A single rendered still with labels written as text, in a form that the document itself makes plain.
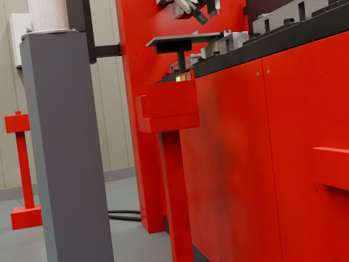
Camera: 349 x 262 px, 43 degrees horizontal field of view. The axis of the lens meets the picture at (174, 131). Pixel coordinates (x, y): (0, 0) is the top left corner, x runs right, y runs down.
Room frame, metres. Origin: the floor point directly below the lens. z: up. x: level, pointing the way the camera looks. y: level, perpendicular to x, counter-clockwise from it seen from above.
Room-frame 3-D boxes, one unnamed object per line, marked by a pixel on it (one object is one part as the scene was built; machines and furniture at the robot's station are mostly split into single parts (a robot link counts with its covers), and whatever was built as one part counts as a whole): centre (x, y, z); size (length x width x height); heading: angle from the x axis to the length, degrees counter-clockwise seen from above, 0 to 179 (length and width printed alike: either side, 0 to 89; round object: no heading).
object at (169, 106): (1.48, 0.02, 0.75); 0.20 x 0.16 x 0.18; 15
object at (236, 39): (1.80, -0.23, 0.92); 0.39 x 0.06 x 0.10; 13
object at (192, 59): (2.39, -0.09, 0.92); 0.50 x 0.06 x 0.10; 13
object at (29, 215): (3.23, 1.11, 0.42); 0.25 x 0.20 x 0.83; 103
